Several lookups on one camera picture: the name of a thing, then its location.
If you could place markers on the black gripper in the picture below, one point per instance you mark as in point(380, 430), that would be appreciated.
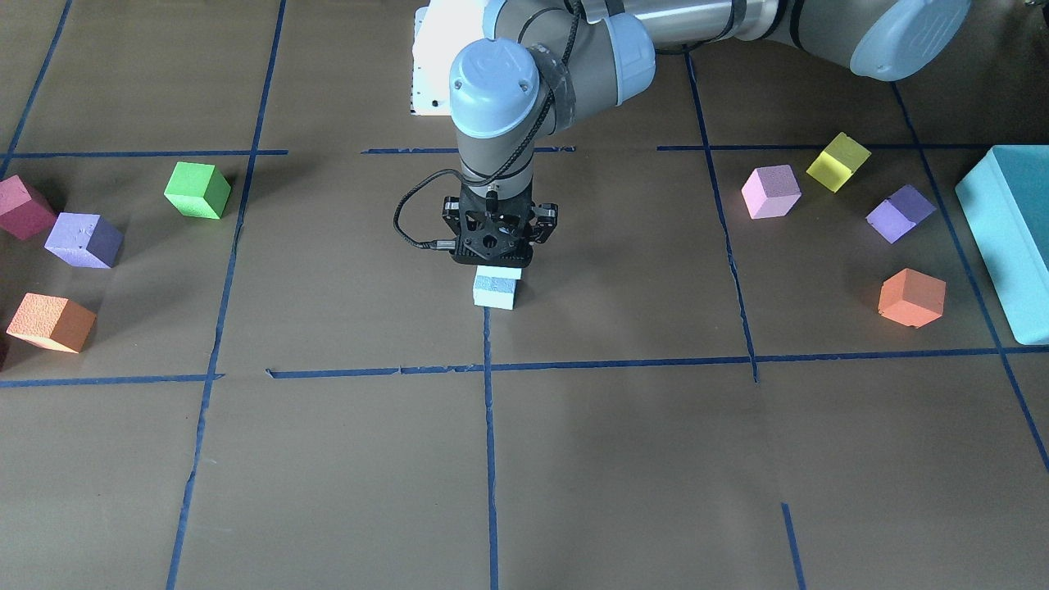
point(545, 222)

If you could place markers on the light blue block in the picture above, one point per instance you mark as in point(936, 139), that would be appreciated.
point(499, 272)
point(497, 292)

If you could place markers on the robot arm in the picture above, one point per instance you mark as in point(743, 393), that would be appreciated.
point(542, 66)

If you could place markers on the green foam block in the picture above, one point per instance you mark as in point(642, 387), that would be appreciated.
point(198, 190)

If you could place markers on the yellow foam block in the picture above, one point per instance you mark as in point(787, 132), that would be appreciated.
point(838, 162)

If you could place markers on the purple foam block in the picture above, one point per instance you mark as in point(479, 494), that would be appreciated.
point(84, 240)
point(900, 213)

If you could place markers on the orange foam block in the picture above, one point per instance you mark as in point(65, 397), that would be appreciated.
point(53, 323)
point(912, 298)

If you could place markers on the dark pink foam block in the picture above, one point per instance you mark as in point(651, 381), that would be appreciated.
point(25, 212)

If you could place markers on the teal plastic bin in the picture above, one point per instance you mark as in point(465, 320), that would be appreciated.
point(1005, 201)

